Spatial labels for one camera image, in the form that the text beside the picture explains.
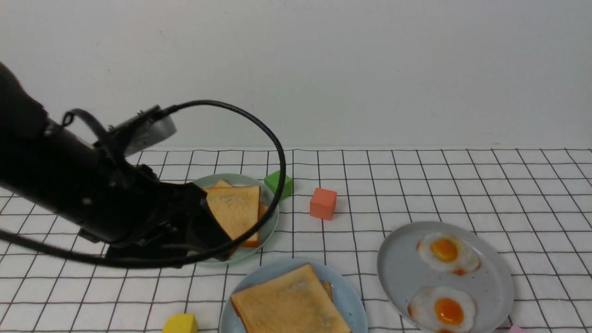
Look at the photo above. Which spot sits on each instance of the fried egg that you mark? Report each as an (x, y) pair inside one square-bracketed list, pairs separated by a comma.
[(443, 310), (447, 253)]

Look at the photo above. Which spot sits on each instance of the yellow foam cube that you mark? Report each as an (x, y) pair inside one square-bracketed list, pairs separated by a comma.
[(181, 323)]

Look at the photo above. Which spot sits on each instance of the pink foam cube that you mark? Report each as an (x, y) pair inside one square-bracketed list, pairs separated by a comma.
[(516, 329)]

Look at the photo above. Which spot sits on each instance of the grey speckled plate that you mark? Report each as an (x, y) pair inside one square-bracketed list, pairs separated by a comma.
[(403, 275)]

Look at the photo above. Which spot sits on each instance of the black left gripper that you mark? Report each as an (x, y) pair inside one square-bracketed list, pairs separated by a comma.
[(149, 219)]

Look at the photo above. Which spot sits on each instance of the toast on blue plate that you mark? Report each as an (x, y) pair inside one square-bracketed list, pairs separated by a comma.
[(295, 302)]

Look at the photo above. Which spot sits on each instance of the white checkered tablecloth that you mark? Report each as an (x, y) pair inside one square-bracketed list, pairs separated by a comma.
[(532, 205)]

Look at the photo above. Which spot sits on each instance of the near fried egg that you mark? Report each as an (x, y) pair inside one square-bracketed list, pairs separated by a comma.
[(443, 310)]

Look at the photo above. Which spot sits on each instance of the far fried egg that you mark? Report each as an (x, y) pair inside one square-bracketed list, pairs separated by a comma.
[(447, 253)]

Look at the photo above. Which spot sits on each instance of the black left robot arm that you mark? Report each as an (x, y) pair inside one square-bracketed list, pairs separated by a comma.
[(78, 170)]

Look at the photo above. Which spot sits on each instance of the green foam cube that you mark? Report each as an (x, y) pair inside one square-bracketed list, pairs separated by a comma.
[(272, 182)]

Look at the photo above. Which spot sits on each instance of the orange foam cube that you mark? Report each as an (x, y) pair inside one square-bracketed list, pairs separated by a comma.
[(323, 203)]

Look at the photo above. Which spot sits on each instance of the green plate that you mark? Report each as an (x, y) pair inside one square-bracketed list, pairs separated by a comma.
[(266, 196)]

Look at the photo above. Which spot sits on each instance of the toast slice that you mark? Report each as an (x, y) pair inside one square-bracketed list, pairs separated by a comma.
[(236, 210), (263, 210)]

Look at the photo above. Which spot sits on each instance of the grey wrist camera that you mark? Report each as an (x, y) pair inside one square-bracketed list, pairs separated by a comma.
[(144, 130)]

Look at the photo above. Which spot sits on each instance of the light blue plate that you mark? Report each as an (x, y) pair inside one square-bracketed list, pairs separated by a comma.
[(345, 298)]

